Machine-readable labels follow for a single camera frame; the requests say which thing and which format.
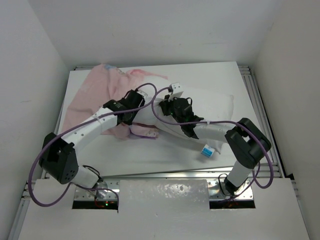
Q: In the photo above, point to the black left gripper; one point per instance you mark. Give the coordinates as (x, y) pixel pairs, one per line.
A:
(128, 122)

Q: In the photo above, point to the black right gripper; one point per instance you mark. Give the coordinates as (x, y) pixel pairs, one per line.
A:
(166, 103)

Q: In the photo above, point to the white pillow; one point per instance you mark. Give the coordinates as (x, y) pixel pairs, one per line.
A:
(212, 106)

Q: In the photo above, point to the pink purple pillowcase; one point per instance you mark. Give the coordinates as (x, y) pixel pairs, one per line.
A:
(104, 83)

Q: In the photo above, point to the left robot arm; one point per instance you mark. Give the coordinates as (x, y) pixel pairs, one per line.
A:
(60, 156)

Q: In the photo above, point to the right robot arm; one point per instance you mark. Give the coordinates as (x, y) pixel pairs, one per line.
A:
(248, 144)

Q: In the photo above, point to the blue white pillow label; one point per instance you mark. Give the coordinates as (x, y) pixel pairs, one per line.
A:
(207, 151)

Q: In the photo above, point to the white front cover board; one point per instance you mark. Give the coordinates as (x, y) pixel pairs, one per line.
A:
(170, 210)

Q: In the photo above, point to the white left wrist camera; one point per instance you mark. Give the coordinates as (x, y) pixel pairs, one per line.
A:
(142, 93)

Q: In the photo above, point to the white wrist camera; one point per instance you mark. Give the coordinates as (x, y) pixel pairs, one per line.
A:
(175, 88)
(142, 93)

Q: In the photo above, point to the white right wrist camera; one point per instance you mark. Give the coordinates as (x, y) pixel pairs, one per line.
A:
(175, 88)

